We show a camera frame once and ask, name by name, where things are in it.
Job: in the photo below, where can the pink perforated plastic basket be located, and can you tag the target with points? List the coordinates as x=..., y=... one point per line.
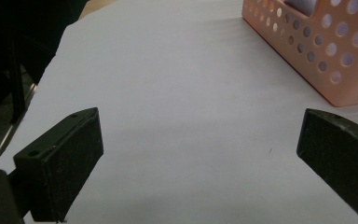
x=329, y=53

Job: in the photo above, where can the black metal stand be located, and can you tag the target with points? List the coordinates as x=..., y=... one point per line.
x=17, y=84

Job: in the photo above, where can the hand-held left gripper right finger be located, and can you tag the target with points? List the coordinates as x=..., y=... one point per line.
x=341, y=152

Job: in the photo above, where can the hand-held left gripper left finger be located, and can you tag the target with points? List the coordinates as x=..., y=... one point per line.
x=62, y=161

